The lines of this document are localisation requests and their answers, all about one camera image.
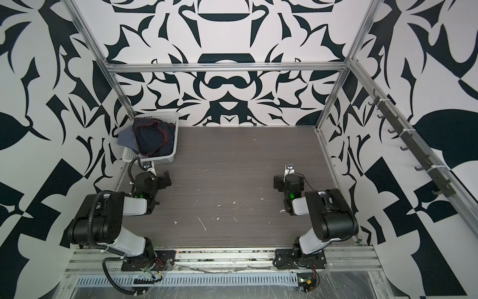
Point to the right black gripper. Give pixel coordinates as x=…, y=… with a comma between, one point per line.
x=279, y=181

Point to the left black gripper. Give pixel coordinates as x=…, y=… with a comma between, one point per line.
x=163, y=184

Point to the navy tank top red trim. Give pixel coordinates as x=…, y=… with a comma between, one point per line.
x=154, y=137

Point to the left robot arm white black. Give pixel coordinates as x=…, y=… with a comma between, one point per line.
x=99, y=221

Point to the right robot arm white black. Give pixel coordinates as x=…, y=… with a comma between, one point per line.
x=332, y=219

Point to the grey blue printed tank top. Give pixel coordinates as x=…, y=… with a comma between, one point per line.
x=127, y=138

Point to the white plastic laundry basket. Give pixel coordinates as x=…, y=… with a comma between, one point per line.
x=168, y=117

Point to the small green circuit board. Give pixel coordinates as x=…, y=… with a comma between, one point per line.
x=308, y=285

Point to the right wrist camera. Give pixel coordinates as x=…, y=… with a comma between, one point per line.
x=289, y=169

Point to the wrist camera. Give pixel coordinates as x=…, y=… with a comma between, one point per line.
x=289, y=169
x=148, y=166

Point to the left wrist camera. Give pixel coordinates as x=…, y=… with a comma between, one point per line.
x=148, y=166

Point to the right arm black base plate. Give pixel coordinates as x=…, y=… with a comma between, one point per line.
x=289, y=259

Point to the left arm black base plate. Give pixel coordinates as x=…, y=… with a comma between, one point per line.
x=159, y=261

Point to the white slotted cable duct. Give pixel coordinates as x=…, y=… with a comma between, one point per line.
x=210, y=280

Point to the aluminium frame enclosure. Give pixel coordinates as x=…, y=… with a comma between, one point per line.
x=463, y=202

